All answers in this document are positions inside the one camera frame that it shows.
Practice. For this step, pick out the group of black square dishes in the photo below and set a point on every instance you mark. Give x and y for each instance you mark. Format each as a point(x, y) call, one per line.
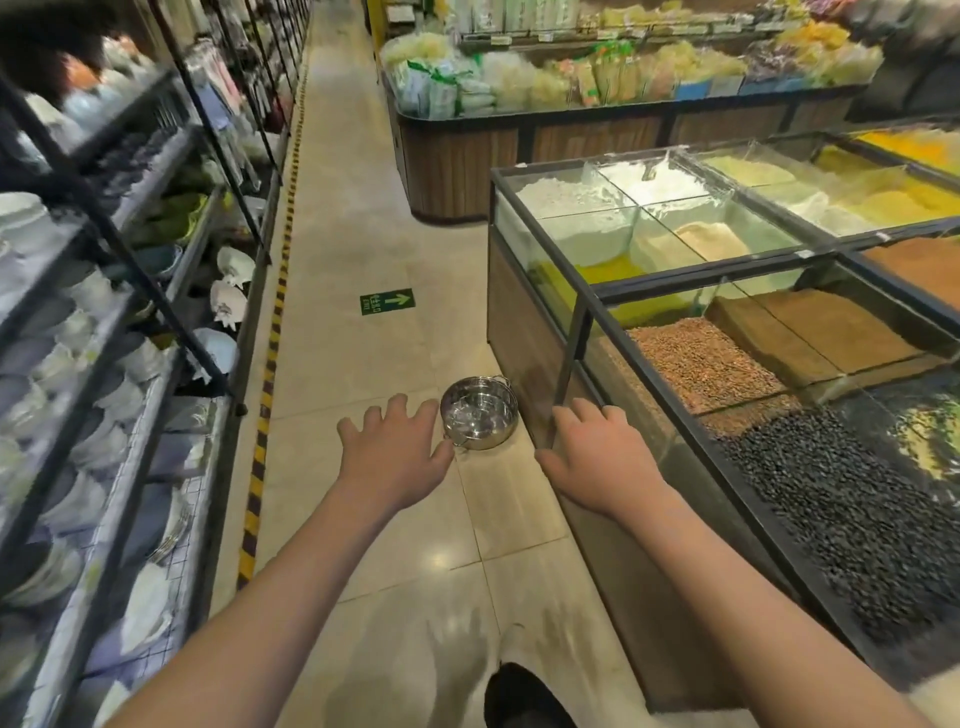
point(135, 161)

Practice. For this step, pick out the heap of black seeds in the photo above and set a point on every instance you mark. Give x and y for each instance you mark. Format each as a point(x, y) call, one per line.
point(847, 510)

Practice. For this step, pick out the heap of yellow grain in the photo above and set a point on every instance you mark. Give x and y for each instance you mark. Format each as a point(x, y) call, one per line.
point(607, 270)

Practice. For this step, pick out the group of green bowls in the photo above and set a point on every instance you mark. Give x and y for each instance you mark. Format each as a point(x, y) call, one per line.
point(169, 217)

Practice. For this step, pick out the wooden display stand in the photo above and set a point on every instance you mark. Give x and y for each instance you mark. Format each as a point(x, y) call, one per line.
point(450, 172)

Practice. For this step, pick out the stack of teal bowls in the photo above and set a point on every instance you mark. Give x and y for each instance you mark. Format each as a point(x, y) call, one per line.
point(157, 259)

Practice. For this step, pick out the white leaf-shaped dish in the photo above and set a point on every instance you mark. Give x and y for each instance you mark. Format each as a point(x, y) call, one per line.
point(229, 304)
point(236, 266)

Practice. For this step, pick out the heap of brown sugar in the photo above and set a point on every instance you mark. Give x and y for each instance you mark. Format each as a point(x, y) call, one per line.
point(825, 330)

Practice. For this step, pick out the steel pot with glass lid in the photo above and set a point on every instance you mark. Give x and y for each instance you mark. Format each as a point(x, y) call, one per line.
point(480, 412)

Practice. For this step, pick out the light blue leaf-shaped dish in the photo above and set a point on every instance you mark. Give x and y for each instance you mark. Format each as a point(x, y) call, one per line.
point(217, 352)

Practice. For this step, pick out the person's left hand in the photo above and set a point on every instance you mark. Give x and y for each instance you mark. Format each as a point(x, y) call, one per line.
point(394, 457)

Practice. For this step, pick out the green arrow floor sticker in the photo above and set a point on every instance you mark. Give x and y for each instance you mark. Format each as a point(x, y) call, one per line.
point(386, 302)

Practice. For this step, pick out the beige tiled floor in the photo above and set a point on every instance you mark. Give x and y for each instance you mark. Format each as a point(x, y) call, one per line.
point(337, 225)

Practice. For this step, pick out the glass bulk grain bins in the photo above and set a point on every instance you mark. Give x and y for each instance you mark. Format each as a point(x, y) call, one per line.
point(525, 337)

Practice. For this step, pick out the group of dried food packets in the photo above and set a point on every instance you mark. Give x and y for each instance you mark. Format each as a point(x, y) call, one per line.
point(525, 82)

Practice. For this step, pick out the group of pastel bowls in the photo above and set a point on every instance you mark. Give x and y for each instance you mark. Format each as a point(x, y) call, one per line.
point(82, 82)

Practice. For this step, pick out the person's right hand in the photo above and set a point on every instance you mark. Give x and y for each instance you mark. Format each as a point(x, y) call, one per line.
point(607, 465)

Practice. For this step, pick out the person's left forearm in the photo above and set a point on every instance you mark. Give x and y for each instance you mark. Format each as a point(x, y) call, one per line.
point(285, 615)

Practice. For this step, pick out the heap of white flour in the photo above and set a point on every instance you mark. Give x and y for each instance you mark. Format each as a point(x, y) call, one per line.
point(562, 196)

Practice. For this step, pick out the person's black trousers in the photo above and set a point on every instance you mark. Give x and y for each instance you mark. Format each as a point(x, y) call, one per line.
point(525, 701)

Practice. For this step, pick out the heap of brown beans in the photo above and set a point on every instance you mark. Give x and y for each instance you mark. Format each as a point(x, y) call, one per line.
point(697, 360)

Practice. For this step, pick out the person's right forearm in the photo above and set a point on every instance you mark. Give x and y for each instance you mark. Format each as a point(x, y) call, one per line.
point(750, 615)

